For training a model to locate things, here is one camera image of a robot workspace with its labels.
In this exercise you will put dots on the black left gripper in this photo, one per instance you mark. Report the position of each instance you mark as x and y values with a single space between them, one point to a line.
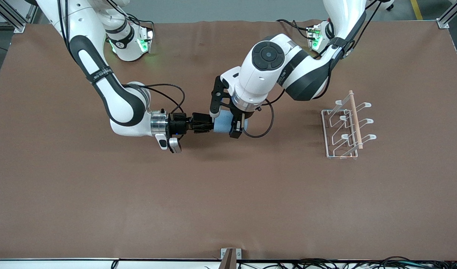
236 127

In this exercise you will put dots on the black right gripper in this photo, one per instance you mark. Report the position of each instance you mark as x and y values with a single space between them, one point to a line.
178 124

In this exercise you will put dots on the blue plastic cup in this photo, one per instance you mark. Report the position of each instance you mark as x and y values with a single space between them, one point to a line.
223 121

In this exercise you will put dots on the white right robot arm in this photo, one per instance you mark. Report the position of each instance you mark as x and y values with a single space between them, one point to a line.
120 101

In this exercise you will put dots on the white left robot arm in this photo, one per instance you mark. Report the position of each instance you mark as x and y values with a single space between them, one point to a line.
262 78

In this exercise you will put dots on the brown table cover mat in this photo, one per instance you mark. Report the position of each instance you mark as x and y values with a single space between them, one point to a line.
101 186

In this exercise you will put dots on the silver bracket with brown post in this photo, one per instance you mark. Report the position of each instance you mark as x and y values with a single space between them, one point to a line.
230 257

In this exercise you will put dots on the aluminium frame profile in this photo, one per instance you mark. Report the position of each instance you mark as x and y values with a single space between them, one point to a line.
450 13
8 15

